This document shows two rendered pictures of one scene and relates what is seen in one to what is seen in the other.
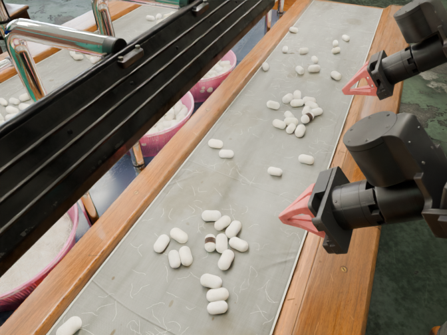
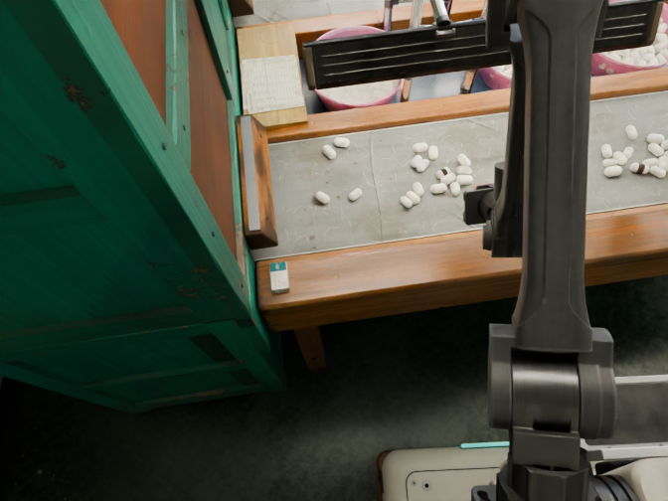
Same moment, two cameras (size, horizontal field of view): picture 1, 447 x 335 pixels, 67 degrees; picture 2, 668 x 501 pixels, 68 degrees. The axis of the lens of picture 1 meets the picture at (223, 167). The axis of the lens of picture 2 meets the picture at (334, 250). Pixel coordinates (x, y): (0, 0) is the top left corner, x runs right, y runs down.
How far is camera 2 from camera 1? 0.63 m
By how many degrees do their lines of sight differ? 39
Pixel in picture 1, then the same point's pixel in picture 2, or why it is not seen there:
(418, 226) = not seen: outside the picture
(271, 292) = (438, 226)
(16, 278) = (344, 96)
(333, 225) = (472, 205)
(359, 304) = (466, 272)
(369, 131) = not seen: hidden behind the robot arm
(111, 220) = (410, 108)
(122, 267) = (390, 139)
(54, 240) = (377, 92)
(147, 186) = (451, 107)
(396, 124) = not seen: hidden behind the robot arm
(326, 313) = (445, 256)
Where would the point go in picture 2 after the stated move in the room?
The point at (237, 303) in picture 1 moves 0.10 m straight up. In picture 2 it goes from (417, 212) to (423, 188)
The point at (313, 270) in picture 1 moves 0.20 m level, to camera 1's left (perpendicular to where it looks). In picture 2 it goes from (469, 238) to (413, 172)
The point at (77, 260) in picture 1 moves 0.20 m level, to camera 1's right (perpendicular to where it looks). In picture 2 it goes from (373, 114) to (424, 172)
